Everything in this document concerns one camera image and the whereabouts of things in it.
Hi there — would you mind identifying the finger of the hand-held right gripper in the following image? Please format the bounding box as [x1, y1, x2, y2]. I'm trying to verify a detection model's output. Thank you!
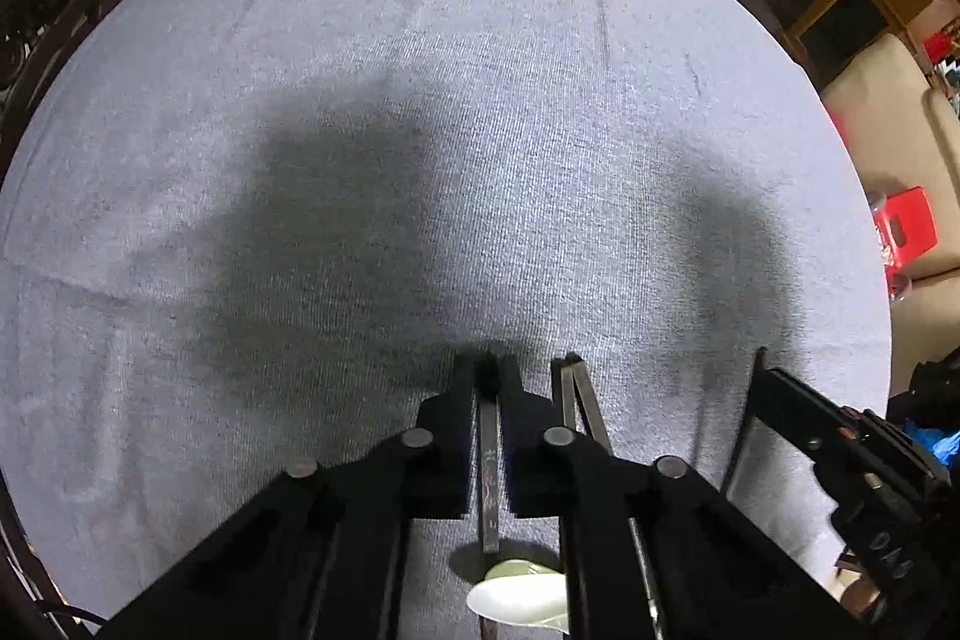
[750, 368, 854, 462]

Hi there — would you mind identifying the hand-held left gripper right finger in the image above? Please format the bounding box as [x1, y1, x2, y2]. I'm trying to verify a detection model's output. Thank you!
[501, 353, 863, 640]

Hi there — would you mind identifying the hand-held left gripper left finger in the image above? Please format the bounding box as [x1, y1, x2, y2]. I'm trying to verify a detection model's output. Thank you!
[97, 353, 481, 640]

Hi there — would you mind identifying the white spoon with steel handle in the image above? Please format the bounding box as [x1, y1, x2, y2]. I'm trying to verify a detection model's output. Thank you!
[465, 355, 569, 640]

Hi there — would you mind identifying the person's dark clothing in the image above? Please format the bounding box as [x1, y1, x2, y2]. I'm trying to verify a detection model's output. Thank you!
[889, 356, 960, 470]

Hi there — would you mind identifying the red plastic chair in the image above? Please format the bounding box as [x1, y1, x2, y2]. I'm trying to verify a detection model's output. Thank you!
[874, 186, 947, 271]

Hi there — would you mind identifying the grey towel cloth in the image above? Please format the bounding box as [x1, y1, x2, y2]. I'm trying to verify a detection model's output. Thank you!
[0, 0, 893, 640]

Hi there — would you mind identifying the beige sofa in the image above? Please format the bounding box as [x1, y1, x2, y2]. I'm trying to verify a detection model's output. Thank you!
[821, 31, 960, 281]

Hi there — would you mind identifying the red bag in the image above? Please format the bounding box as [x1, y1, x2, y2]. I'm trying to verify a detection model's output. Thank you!
[928, 19, 960, 80]

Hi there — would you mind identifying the thin black cable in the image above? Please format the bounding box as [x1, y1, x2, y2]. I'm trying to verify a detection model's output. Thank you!
[34, 599, 110, 627]

